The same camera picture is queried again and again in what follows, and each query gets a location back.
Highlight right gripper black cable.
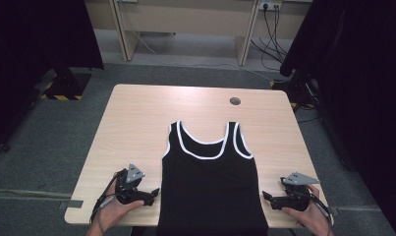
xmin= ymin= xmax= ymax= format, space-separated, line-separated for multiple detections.
xmin=303 ymin=191 xmax=335 ymax=227

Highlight black stand base striped tape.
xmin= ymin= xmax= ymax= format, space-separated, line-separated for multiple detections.
xmin=38 ymin=67 xmax=92 ymax=102

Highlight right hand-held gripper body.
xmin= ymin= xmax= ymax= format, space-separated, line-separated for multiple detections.
xmin=277 ymin=171 xmax=321 ymax=212

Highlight person's left hand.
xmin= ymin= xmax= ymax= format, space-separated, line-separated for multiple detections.
xmin=93 ymin=172 xmax=145 ymax=229

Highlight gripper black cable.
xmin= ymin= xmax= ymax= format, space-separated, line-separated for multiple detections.
xmin=303 ymin=191 xmax=335 ymax=227
xmin=88 ymin=172 xmax=121 ymax=227

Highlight black tank top white trim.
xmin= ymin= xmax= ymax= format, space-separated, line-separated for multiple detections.
xmin=156 ymin=120 xmax=269 ymax=236

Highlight black curtain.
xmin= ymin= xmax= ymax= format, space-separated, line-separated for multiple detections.
xmin=0 ymin=0 xmax=105 ymax=155
xmin=279 ymin=0 xmax=396 ymax=236

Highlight thin white cable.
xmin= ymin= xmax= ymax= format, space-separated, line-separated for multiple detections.
xmin=132 ymin=30 xmax=158 ymax=55

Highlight white power strip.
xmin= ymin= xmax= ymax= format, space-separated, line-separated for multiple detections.
xmin=257 ymin=0 xmax=283 ymax=11

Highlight grey floor tape strip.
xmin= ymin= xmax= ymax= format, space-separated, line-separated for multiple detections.
xmin=57 ymin=200 xmax=85 ymax=211

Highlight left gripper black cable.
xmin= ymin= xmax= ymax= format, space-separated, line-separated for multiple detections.
xmin=88 ymin=172 xmax=121 ymax=227

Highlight black power cables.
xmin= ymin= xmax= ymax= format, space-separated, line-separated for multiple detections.
xmin=250 ymin=5 xmax=289 ymax=72

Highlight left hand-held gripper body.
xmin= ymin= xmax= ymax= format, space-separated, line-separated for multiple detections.
xmin=115 ymin=162 xmax=153 ymax=205

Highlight black stand base with cables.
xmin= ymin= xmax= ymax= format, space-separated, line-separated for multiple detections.
xmin=269 ymin=69 xmax=319 ymax=111

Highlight beige wooden desk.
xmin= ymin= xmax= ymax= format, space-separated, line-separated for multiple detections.
xmin=107 ymin=0 xmax=262 ymax=67

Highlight person's right hand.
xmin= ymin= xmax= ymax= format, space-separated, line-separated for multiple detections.
xmin=282 ymin=184 xmax=332 ymax=235

